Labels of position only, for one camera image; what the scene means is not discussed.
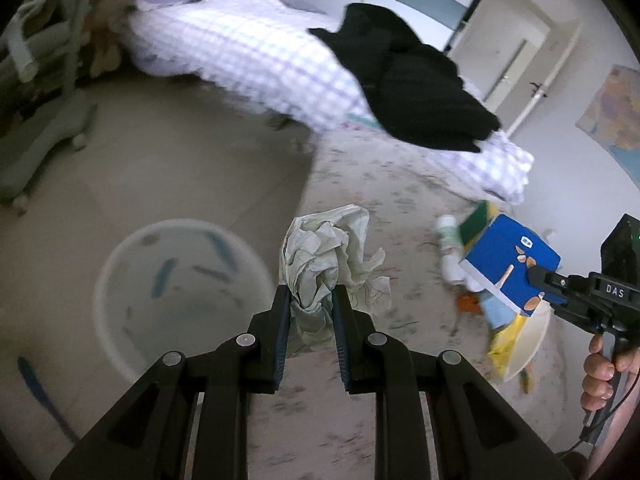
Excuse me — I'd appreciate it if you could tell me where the light blue carton box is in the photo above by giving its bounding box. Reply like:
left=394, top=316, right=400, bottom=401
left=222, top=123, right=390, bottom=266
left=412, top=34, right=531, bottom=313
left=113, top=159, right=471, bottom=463
left=478, top=290, right=515, bottom=330

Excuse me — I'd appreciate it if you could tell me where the blue snack box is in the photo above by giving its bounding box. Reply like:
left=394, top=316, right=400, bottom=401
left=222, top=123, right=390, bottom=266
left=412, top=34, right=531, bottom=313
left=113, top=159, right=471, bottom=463
left=460, top=214, right=561, bottom=316

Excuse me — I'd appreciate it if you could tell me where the white AD milk bottle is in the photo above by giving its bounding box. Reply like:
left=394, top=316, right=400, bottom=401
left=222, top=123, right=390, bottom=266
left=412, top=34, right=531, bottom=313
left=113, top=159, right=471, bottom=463
left=435, top=214, right=464, bottom=260

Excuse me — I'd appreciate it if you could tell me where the white paper ball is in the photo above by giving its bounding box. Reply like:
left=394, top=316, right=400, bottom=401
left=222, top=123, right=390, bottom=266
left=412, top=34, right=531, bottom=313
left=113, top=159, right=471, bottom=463
left=279, top=204, right=392, bottom=350

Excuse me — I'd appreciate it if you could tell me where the white round trash bin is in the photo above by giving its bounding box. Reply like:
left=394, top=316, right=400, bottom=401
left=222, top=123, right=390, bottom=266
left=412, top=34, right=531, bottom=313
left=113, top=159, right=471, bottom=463
left=92, top=219, right=274, bottom=382

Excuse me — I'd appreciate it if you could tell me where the person's right hand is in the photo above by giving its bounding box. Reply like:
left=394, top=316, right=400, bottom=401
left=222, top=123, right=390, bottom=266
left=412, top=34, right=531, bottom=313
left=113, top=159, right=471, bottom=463
left=580, top=335, right=639, bottom=412

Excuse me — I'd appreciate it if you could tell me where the white paper plate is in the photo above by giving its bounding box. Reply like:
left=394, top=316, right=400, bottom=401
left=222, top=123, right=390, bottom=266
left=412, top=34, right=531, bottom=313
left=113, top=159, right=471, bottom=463
left=502, top=301, right=552, bottom=382

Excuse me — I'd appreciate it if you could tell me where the yellow snack wrapper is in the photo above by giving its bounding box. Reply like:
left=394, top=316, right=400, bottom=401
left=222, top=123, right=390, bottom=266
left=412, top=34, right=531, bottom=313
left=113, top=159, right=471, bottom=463
left=488, top=314, right=527, bottom=378

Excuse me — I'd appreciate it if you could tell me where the yellow green sponge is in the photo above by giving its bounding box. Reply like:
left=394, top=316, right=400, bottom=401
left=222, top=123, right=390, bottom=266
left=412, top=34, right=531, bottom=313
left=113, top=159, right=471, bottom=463
left=459, top=200, right=500, bottom=250

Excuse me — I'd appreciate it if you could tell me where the floral bed sheet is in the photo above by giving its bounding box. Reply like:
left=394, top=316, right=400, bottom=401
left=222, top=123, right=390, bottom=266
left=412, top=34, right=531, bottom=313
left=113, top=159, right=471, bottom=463
left=246, top=127, right=582, bottom=480

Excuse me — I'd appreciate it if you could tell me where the white door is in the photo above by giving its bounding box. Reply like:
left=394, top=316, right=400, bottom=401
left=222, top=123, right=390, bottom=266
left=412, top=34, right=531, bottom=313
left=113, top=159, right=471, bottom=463
left=484, top=39, right=528, bottom=112

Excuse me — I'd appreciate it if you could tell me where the black garment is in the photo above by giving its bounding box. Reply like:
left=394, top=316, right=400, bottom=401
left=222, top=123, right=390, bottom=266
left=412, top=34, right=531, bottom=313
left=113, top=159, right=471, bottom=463
left=309, top=2, right=501, bottom=153

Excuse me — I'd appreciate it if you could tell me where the grey office chair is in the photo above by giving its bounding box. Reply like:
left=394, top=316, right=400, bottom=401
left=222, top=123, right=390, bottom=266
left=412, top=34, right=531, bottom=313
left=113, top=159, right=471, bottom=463
left=1, top=0, right=96, bottom=214

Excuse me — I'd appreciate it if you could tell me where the purple checkered white quilt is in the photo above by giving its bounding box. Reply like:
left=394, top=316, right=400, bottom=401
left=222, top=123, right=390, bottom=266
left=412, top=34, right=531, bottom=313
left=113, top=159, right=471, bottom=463
left=120, top=0, right=534, bottom=205

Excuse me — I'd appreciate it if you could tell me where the wall map poster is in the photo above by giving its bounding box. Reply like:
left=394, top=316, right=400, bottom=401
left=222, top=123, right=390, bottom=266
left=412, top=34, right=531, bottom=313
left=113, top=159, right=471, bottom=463
left=576, top=65, right=640, bottom=185

